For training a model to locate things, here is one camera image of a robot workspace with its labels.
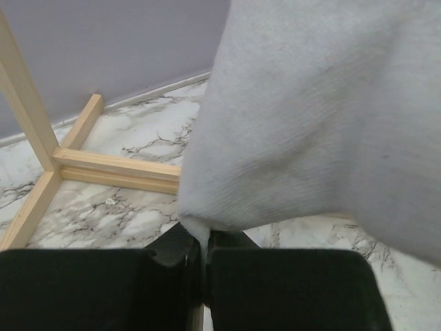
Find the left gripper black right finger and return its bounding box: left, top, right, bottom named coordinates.
left=205, top=231, right=392, bottom=331

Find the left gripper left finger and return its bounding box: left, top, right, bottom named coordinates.
left=1, top=224, right=202, bottom=330

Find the white sock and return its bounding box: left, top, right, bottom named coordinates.
left=178, top=1, right=440, bottom=265

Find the wooden clothes rack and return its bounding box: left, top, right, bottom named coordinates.
left=1, top=19, right=206, bottom=329

